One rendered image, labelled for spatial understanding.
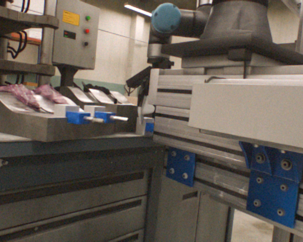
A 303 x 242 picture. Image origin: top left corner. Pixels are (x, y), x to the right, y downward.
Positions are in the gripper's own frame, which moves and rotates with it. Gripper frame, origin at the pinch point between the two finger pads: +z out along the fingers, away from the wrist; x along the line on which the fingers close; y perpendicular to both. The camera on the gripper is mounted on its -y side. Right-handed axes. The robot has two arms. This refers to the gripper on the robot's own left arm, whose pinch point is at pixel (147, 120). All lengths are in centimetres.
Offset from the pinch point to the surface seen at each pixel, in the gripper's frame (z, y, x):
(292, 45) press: -113, -33, 404
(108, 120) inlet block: -0.3, 1.5, -19.4
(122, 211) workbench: 31.5, -4.3, -2.8
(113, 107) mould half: -3.2, -7.7, -8.3
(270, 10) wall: -271, -151, 699
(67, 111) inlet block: -2.2, -0.3, -31.6
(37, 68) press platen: -17, -79, 8
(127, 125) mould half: 2.2, -5.2, -3.5
